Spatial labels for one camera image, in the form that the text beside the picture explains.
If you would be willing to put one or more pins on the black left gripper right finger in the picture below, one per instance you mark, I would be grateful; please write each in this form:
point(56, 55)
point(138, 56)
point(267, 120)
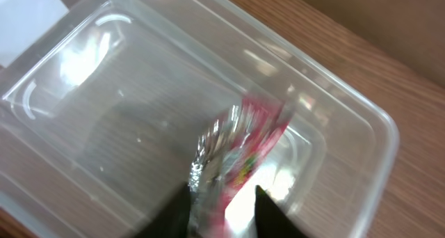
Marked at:
point(270, 220)

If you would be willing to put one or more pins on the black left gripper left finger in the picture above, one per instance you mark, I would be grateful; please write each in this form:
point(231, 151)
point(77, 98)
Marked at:
point(171, 221)

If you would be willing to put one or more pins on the red silver snack wrapper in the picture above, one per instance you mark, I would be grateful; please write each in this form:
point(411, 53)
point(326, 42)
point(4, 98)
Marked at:
point(228, 152)

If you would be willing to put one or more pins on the clear plastic bin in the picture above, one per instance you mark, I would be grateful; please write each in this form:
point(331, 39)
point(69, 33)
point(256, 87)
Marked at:
point(100, 117)

